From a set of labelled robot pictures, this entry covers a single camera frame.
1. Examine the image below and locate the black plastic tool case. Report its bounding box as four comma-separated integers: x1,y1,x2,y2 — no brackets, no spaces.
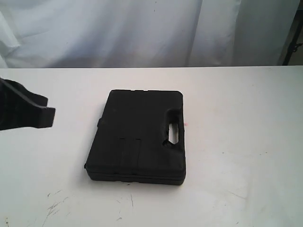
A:
84,89,186,185

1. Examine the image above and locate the white backdrop curtain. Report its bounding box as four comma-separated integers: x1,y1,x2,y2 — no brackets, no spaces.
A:
0,0,299,68

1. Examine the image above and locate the black backdrop stand pole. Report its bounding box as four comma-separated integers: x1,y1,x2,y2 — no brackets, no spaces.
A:
282,0,303,66

